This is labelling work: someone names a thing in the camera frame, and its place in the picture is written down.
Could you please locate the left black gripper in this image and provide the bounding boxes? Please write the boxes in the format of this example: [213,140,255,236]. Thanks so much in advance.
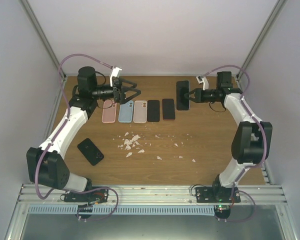
[92,77,141,105]

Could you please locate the phone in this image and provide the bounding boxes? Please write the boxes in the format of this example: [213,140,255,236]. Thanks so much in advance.
[176,80,190,111]
[162,98,176,121]

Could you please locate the beige phone case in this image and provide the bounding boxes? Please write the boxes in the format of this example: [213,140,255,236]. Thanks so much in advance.
[133,100,148,124]

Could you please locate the blue phone case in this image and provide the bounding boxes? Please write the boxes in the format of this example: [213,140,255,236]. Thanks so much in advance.
[118,100,134,123]

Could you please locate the black smartphone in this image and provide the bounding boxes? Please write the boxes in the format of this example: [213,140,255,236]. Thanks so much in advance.
[147,100,160,122]

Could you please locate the pink phone case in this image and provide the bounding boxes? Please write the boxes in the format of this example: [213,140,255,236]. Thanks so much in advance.
[101,100,117,124]

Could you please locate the black phone face down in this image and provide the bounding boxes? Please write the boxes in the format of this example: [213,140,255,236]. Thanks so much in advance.
[77,138,105,166]

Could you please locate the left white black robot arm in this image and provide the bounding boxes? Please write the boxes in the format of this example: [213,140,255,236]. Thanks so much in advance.
[26,66,141,202]

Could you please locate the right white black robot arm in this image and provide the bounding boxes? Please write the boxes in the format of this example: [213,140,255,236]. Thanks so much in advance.
[185,71,273,203]

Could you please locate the white debris pile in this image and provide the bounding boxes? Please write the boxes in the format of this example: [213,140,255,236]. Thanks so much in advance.
[117,132,146,158]

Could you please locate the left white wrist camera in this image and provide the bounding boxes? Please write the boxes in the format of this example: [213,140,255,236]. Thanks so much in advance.
[109,66,123,87]

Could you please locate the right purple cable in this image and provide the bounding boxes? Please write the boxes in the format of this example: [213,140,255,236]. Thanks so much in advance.
[202,64,269,223]

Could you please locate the purple cable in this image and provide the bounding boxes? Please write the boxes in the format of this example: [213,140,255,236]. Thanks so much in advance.
[202,64,269,223]
[36,53,120,223]

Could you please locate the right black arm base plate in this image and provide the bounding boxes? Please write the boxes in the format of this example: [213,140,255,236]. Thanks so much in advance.
[190,185,241,204]

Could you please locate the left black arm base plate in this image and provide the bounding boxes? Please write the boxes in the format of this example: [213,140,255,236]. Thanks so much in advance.
[60,187,109,204]

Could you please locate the grey slotted cable duct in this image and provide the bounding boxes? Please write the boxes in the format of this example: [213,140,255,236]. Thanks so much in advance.
[28,204,215,216]

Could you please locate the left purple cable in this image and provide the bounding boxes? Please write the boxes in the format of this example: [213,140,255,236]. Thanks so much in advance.
[36,53,120,223]

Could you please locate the right aluminium corner post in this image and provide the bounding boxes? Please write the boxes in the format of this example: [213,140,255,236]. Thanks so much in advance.
[241,0,287,70]

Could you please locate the aluminium corner post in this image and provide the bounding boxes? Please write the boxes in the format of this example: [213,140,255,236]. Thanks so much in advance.
[19,0,60,69]
[241,0,287,70]

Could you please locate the aluminium front rail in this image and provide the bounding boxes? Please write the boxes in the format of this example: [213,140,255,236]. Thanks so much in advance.
[17,184,287,205]

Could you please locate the left aluminium corner post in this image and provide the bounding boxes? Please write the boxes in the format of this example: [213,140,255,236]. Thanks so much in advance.
[19,0,60,69]

